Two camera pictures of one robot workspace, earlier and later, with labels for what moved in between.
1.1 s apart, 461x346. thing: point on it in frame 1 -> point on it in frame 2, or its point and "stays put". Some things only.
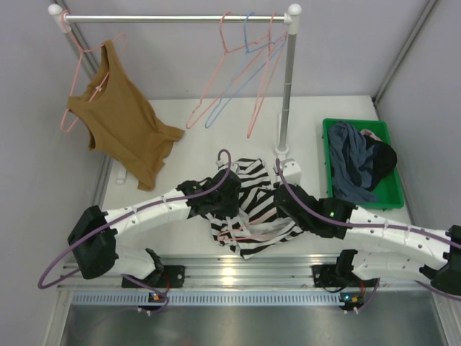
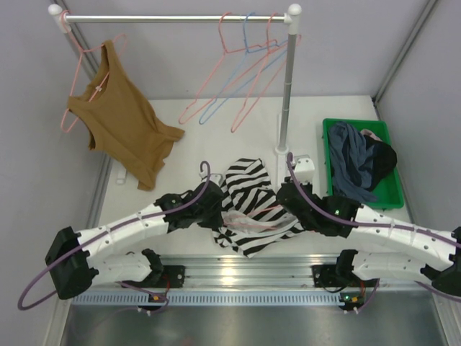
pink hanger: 242,228 -> 255,213
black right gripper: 281,213 stays put
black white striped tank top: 258,223 stays put
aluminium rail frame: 258,300 stays put
